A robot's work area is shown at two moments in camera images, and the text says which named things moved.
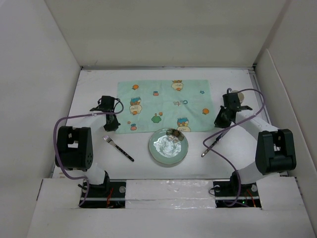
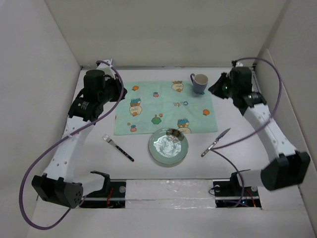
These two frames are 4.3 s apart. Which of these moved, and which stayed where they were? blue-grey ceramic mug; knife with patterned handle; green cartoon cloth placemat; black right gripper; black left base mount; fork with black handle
Moved: blue-grey ceramic mug; black right gripper
Stayed: black left base mount; knife with patterned handle; fork with black handle; green cartoon cloth placemat
